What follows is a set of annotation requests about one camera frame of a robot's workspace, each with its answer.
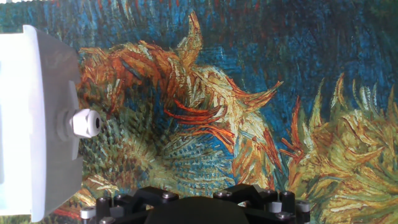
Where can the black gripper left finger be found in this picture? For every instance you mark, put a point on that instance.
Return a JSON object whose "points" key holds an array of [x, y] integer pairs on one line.
{"points": [[124, 205]]}

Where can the white box device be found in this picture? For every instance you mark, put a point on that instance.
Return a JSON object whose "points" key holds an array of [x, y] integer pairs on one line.
{"points": [[18, 124]]}

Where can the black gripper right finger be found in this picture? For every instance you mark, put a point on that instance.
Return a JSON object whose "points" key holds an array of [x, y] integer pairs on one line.
{"points": [[267, 202]]}

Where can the sunflower painting print cloth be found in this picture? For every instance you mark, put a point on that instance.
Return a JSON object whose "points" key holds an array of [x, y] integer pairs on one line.
{"points": [[280, 62]]}

